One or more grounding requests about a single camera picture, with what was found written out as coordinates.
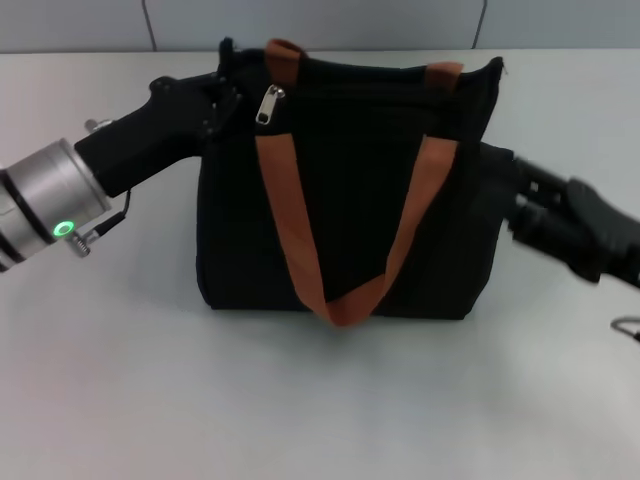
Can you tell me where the black bag with orange handles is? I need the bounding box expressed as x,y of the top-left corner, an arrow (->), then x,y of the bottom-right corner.
196,35 -> 516,329

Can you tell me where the gripper cable with plug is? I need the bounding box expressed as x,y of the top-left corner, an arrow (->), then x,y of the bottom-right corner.
64,118 -> 134,259
610,317 -> 640,344

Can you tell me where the left gripper cable with plug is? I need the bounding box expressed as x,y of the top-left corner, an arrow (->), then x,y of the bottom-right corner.
64,118 -> 134,259

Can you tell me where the silver zipper pull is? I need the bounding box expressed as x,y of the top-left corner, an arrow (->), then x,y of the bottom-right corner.
255,83 -> 287,126

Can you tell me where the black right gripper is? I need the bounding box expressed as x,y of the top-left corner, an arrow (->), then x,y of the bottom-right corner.
508,158 -> 640,291

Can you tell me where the right gripper cable with plug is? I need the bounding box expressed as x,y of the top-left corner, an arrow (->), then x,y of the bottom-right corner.
610,317 -> 640,344

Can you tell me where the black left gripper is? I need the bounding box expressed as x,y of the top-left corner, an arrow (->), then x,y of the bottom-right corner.
74,72 -> 246,197

